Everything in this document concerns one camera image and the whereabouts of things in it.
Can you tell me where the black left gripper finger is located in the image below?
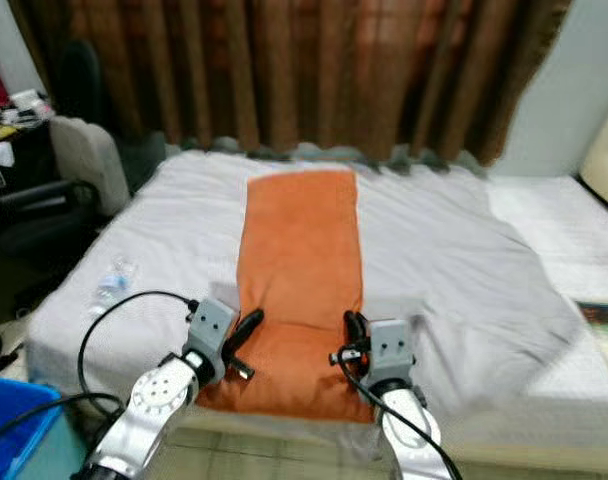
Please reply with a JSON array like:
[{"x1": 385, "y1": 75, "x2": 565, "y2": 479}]
[{"x1": 227, "y1": 308, "x2": 265, "y2": 354}]

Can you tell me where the orange pillow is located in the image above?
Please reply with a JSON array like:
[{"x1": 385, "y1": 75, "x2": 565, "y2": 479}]
[{"x1": 199, "y1": 168, "x2": 385, "y2": 423}]

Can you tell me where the clear plastic water bottle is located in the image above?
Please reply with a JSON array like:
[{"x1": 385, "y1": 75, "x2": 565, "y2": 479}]
[{"x1": 89, "y1": 255, "x2": 140, "y2": 311}]

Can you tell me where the grey bed sheet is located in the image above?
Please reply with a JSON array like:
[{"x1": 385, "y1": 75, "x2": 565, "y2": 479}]
[{"x1": 24, "y1": 150, "x2": 590, "y2": 441}]

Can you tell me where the blue plastic waste bin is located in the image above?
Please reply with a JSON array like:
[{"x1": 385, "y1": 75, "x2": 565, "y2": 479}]
[{"x1": 0, "y1": 377, "x2": 63, "y2": 480}]

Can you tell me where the white patterned mattress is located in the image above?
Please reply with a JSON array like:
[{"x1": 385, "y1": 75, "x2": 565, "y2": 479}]
[{"x1": 484, "y1": 175, "x2": 608, "y2": 401}]

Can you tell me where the grey office chair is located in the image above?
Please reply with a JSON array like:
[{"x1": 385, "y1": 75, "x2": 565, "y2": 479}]
[{"x1": 0, "y1": 115, "x2": 130, "y2": 291}]

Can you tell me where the brown pleated curtain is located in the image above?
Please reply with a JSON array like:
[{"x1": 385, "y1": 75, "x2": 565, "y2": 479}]
[{"x1": 9, "y1": 0, "x2": 570, "y2": 166}]

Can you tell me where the cream cushion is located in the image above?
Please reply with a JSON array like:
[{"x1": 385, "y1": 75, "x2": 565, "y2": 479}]
[{"x1": 579, "y1": 115, "x2": 608, "y2": 217}]

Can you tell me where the black chair back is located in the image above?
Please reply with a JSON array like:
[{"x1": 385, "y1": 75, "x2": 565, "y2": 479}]
[{"x1": 59, "y1": 40, "x2": 105, "y2": 126}]

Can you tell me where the cluttered dark desk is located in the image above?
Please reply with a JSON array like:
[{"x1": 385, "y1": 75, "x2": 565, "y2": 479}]
[{"x1": 0, "y1": 88, "x2": 57, "y2": 251}]

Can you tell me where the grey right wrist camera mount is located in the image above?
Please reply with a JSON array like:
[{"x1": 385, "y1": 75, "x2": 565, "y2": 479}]
[{"x1": 367, "y1": 318, "x2": 417, "y2": 389}]

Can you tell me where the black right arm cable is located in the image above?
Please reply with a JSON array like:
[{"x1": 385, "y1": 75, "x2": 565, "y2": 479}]
[{"x1": 344, "y1": 365, "x2": 465, "y2": 480}]

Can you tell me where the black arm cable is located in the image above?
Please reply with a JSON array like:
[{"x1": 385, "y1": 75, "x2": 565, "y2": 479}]
[
  {"x1": 344, "y1": 365, "x2": 465, "y2": 480},
  {"x1": 0, "y1": 290, "x2": 200, "y2": 451}
]

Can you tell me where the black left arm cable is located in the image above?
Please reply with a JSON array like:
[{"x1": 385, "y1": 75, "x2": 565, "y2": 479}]
[{"x1": 0, "y1": 290, "x2": 200, "y2": 451}]

